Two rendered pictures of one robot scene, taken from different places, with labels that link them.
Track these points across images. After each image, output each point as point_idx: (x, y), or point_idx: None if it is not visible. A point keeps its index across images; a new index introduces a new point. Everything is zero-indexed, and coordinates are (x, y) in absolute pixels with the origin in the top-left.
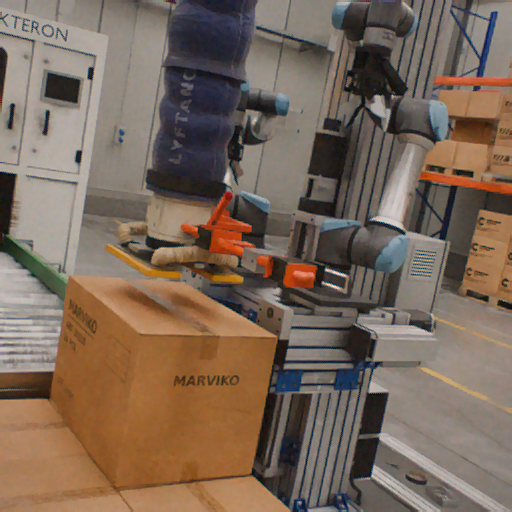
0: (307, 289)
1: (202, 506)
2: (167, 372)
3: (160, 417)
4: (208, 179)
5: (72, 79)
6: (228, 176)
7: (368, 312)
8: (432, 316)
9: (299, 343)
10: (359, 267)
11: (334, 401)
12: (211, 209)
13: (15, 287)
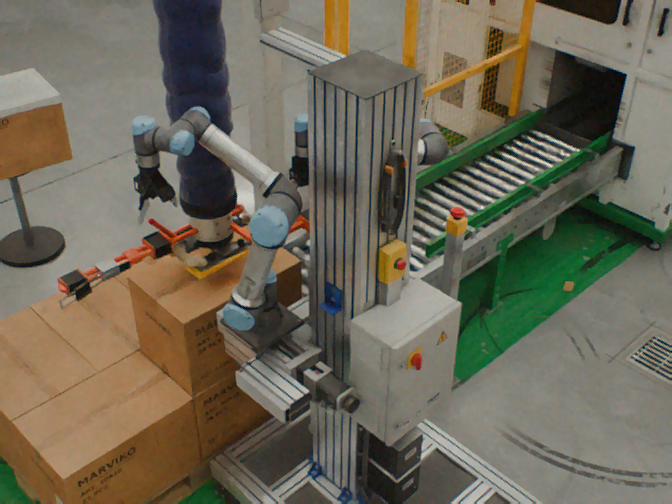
0: None
1: (138, 384)
2: (141, 305)
3: (145, 327)
4: (187, 202)
5: None
6: None
7: (256, 351)
8: (338, 398)
9: (230, 341)
10: (328, 320)
11: (330, 414)
12: (208, 221)
13: (481, 197)
